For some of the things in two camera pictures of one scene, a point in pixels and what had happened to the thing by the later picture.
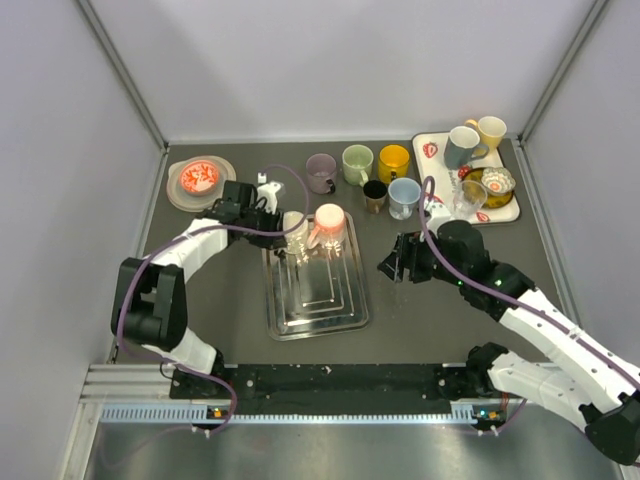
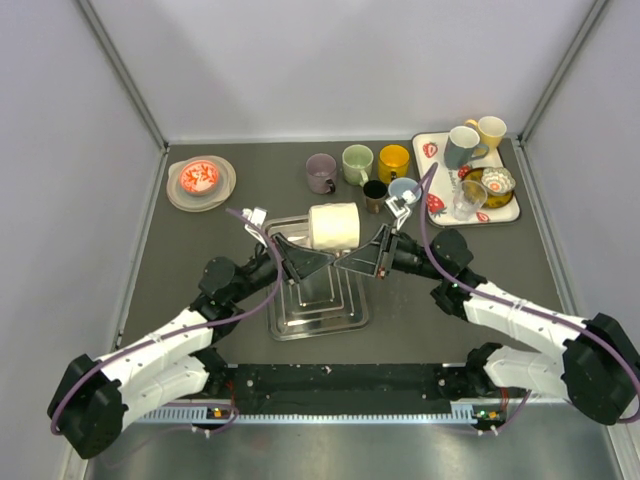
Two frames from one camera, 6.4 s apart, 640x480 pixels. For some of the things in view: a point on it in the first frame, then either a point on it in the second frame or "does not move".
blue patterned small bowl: x=498 y=181 does not move
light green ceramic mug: x=357 y=162 does not move
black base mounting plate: x=418 y=388 does not move
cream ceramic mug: x=297 y=240 -> x=334 y=226
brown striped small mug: x=375 y=192 does not move
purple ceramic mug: x=321 y=169 does not move
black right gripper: x=405 y=254 -> x=374 y=258
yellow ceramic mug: x=393 y=163 does not move
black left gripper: x=270 y=242 -> x=297 y=262
